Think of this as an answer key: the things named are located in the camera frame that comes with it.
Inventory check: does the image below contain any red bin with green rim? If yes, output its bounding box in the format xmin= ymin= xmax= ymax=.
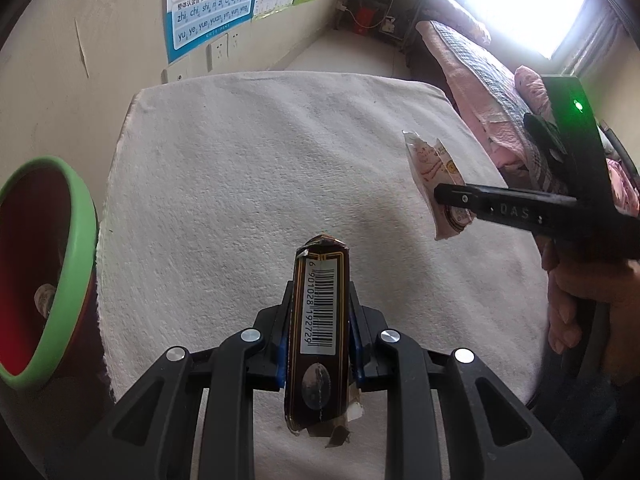
xmin=0 ymin=156 xmax=99 ymax=392

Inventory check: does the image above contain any pink folded quilt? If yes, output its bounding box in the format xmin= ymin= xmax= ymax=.
xmin=432 ymin=0 xmax=493 ymax=43

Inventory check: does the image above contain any white pink printed packet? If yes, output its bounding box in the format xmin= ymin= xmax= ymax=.
xmin=402 ymin=131 xmax=476 ymax=242

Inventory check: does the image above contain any pink pillow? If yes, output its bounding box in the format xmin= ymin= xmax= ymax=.
xmin=515 ymin=65 xmax=556 ymax=116

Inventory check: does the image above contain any red bucket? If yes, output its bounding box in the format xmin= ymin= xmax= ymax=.
xmin=352 ymin=7 xmax=378 ymax=36

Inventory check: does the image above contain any bed with plaid blanket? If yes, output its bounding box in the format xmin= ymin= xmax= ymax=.
xmin=415 ymin=20 xmax=640 ymax=211

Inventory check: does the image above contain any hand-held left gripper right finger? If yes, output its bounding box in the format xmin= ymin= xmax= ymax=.
xmin=349 ymin=285 xmax=583 ymax=480

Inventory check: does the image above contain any blue bordered wall poster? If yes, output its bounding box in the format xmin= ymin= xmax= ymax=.
xmin=165 ymin=0 xmax=261 ymax=65

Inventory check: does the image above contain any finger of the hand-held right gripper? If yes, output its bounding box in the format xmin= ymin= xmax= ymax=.
xmin=434 ymin=183 xmax=583 ymax=235

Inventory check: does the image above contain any black garment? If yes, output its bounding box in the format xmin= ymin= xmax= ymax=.
xmin=523 ymin=112 xmax=568 ymax=161

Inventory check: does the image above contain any dark brown gold box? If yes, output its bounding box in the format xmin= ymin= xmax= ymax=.
xmin=284 ymin=234 xmax=363 ymax=448

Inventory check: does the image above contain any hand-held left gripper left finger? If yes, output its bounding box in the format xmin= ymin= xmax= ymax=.
xmin=47 ymin=280 xmax=293 ymax=480

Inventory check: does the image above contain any person's right hand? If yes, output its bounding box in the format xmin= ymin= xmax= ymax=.
xmin=541 ymin=240 xmax=640 ymax=386

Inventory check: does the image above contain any bright window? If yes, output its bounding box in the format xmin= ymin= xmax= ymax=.
xmin=442 ymin=0 xmax=588 ymax=58

